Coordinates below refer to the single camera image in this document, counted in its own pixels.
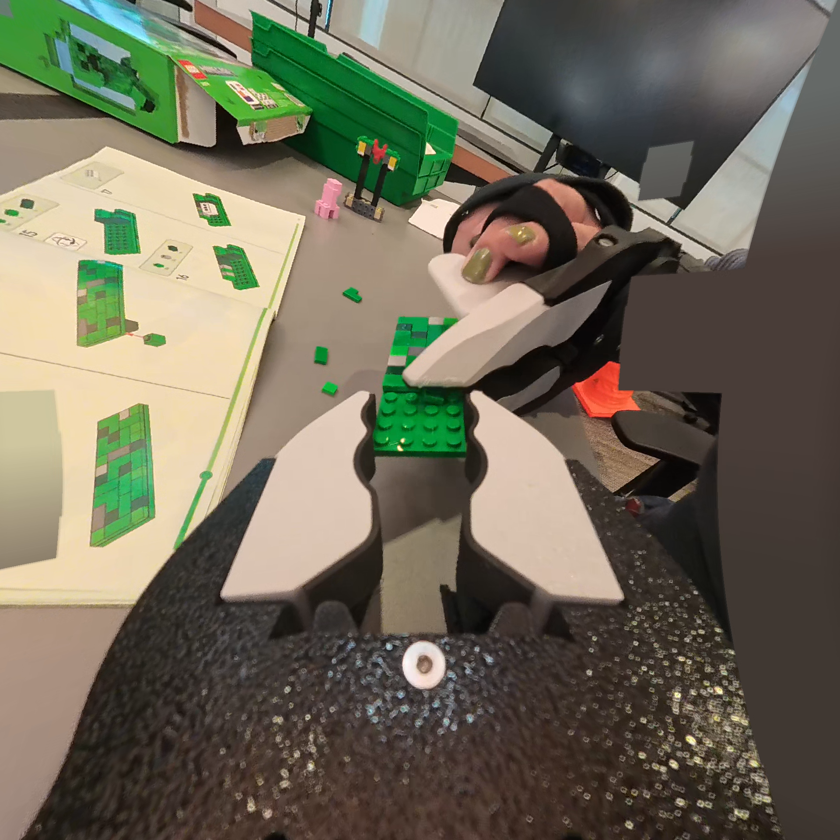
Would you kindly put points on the orange traffic cone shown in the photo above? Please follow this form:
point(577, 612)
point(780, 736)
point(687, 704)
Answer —
point(604, 397)

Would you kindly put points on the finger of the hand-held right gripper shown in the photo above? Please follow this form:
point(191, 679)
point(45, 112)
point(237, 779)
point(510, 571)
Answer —
point(535, 390)
point(485, 341)

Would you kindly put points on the green cardboard toy box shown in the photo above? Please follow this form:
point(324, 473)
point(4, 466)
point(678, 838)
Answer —
point(151, 85)

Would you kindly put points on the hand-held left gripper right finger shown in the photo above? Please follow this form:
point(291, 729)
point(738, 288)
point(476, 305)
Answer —
point(544, 525)

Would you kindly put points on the black office chair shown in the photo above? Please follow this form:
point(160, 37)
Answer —
point(663, 446)

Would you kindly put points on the building instruction booklet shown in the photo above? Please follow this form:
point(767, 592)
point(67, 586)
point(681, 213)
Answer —
point(164, 367)

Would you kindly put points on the pink pig figure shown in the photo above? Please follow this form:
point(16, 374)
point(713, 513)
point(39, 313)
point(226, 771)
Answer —
point(328, 200)

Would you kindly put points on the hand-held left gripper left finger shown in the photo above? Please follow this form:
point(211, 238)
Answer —
point(302, 518)

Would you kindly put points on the green studded plate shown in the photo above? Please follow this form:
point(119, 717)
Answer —
point(420, 426)

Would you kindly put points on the person's right hand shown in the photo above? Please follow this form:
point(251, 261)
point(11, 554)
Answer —
point(512, 253)

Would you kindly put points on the white card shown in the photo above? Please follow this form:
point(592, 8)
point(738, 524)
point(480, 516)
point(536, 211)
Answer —
point(433, 216)

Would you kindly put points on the green plastic bin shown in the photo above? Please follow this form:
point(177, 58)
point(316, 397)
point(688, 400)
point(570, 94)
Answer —
point(367, 111)

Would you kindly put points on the black frame brick model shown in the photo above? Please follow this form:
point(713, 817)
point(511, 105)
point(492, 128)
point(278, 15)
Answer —
point(371, 197)

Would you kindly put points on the black monitor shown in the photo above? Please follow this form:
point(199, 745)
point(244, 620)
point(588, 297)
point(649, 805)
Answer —
point(623, 72)

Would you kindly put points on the scattered green flat tiles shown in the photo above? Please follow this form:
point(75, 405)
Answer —
point(321, 355)

